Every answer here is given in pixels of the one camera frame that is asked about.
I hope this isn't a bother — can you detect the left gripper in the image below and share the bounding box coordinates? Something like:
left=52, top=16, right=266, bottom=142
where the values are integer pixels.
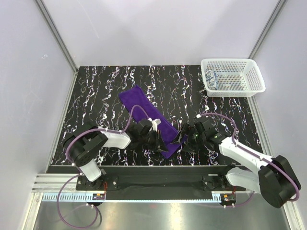
left=139, top=129, right=168, bottom=152

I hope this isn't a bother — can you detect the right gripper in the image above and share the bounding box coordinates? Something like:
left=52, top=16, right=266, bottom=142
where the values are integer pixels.
left=171, top=123, right=206, bottom=154

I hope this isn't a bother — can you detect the purple towel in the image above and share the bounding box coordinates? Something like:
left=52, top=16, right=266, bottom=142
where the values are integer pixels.
left=118, top=86, right=183, bottom=159

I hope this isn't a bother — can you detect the blue white patterned towel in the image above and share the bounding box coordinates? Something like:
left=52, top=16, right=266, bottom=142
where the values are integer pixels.
left=205, top=70, right=218, bottom=90

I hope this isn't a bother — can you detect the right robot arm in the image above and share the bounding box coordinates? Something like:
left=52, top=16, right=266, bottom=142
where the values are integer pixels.
left=172, top=120, right=301, bottom=208

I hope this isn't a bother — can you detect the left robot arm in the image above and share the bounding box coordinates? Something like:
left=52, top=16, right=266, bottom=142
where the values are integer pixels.
left=63, top=118, right=168, bottom=190

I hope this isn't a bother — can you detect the black marble pattern mat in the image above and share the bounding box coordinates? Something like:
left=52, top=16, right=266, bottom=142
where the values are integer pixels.
left=51, top=65, right=263, bottom=166

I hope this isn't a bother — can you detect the white plastic basket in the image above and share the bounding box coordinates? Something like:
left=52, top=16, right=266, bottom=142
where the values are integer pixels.
left=201, top=58, right=266, bottom=97

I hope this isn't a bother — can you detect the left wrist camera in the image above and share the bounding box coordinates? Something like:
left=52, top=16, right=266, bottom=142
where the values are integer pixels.
left=148, top=118, right=161, bottom=131

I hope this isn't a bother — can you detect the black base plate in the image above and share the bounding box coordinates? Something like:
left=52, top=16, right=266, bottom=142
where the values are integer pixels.
left=76, top=165, right=233, bottom=192

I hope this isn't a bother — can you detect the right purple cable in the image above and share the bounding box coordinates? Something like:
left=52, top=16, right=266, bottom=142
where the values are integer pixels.
left=196, top=113, right=300, bottom=208

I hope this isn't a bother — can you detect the aluminium frame rail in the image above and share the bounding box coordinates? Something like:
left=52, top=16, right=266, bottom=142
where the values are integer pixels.
left=31, top=173, right=293, bottom=192

